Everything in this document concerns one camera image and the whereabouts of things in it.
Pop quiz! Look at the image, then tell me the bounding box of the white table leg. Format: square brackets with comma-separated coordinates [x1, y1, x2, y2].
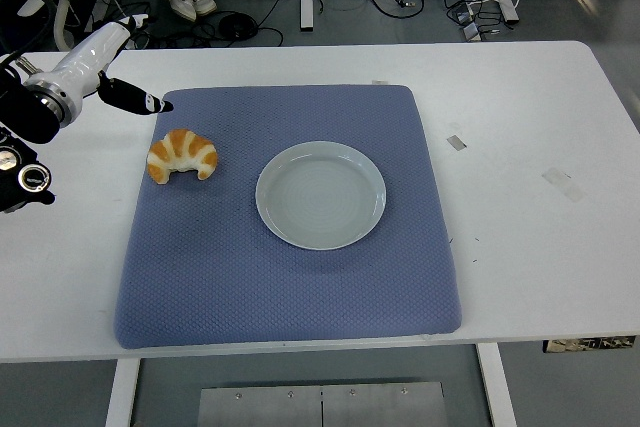
[475, 342, 519, 427]
[104, 357, 142, 427]

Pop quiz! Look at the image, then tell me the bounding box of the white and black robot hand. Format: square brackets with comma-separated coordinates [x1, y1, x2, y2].
[52, 13, 175, 116]

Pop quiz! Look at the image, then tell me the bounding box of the blue quilted mat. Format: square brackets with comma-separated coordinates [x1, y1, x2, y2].
[113, 84, 462, 351]

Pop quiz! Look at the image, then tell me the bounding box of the clear tape strip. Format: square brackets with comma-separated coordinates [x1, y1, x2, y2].
[542, 166, 588, 203]

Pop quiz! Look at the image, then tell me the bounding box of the light grey round plate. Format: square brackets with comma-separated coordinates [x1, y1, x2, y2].
[255, 140, 388, 252]

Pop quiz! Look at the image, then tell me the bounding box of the black cable bundle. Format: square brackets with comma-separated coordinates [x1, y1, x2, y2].
[192, 9, 284, 48]

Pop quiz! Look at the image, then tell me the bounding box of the golden croissant bread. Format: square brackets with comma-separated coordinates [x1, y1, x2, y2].
[146, 128, 220, 184]

